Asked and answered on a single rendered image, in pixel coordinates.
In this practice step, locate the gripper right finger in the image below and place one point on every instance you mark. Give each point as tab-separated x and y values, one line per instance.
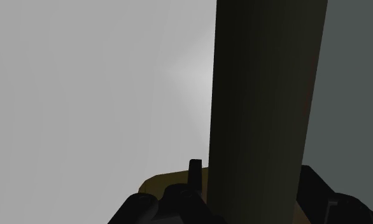
323	198

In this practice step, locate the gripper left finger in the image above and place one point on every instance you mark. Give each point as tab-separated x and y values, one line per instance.
180	201

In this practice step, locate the dark olive wooden board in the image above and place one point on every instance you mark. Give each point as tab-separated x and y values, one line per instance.
261	108

